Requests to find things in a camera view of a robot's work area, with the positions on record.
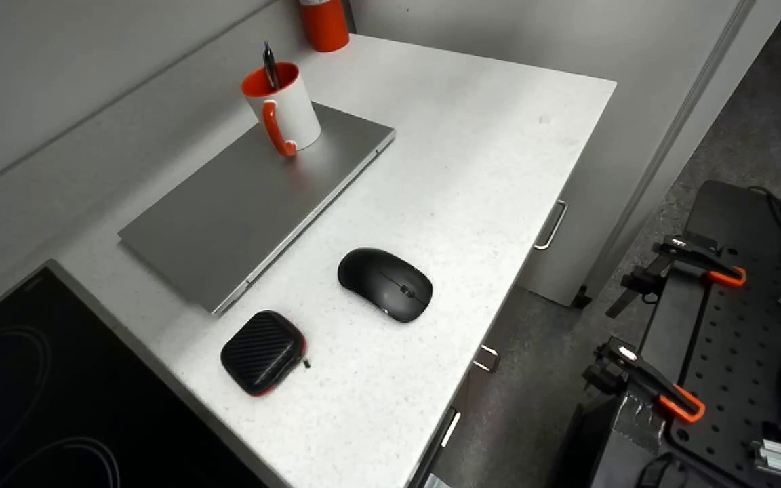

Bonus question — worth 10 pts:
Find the black pen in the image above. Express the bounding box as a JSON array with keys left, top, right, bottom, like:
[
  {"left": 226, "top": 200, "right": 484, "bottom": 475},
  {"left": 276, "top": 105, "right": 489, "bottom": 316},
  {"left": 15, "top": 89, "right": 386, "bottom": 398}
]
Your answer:
[{"left": 261, "top": 40, "right": 283, "bottom": 91}]

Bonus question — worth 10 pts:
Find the black computer mouse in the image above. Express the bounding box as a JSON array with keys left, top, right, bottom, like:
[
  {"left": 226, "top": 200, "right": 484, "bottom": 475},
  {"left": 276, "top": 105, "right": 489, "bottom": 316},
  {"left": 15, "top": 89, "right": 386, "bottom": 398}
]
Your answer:
[{"left": 337, "top": 246, "right": 436, "bottom": 326}]

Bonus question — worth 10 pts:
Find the grey closed laptop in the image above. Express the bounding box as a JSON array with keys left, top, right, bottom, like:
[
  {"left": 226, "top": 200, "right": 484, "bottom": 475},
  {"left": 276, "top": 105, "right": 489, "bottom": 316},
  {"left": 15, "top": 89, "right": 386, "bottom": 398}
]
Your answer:
[{"left": 118, "top": 101, "right": 400, "bottom": 319}]

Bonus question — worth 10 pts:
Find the black zip case red trim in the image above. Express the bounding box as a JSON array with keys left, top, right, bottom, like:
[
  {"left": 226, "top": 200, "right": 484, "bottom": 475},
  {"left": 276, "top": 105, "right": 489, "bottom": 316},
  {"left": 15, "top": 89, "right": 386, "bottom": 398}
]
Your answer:
[{"left": 217, "top": 310, "right": 316, "bottom": 398}]

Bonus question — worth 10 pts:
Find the orange cylindrical container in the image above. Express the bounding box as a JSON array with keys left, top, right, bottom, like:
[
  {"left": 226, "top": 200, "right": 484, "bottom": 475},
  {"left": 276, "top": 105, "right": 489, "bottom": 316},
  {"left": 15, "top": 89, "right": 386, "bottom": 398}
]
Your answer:
[{"left": 295, "top": 0, "right": 356, "bottom": 53}]

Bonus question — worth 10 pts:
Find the black perforated mounting board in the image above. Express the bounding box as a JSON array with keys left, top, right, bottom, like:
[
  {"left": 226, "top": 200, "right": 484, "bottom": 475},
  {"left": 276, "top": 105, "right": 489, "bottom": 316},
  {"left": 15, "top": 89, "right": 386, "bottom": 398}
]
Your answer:
[{"left": 637, "top": 180, "right": 781, "bottom": 488}]

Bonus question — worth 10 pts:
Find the black induction cooktop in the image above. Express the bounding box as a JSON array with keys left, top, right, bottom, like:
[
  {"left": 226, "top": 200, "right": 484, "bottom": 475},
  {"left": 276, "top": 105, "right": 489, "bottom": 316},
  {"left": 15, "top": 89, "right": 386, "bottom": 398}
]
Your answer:
[{"left": 0, "top": 258, "right": 272, "bottom": 488}]

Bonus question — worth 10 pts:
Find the silver drawer handle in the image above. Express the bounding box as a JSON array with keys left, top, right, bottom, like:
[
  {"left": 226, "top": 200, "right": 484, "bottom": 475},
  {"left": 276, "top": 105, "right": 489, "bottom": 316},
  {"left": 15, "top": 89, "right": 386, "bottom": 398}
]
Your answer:
[
  {"left": 473, "top": 342, "right": 503, "bottom": 375},
  {"left": 440, "top": 410, "right": 465, "bottom": 451}
]

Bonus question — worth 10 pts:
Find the silver cabinet handle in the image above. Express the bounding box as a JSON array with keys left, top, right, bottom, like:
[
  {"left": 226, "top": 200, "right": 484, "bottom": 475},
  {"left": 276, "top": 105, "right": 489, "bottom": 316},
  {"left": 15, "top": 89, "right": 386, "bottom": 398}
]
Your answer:
[{"left": 532, "top": 198, "right": 573, "bottom": 255}]

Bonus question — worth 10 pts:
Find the white mug with orange handle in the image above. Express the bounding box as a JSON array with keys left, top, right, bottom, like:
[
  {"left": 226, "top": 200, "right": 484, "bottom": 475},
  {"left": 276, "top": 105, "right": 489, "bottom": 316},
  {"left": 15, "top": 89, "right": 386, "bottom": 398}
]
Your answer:
[{"left": 238, "top": 59, "right": 326, "bottom": 162}]

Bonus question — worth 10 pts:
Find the black clamp with orange handle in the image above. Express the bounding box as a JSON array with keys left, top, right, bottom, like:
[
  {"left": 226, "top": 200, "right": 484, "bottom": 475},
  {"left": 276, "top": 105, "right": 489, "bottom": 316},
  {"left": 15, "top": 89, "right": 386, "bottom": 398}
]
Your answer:
[
  {"left": 604, "top": 232, "right": 752, "bottom": 319},
  {"left": 580, "top": 335, "right": 710, "bottom": 428}
]

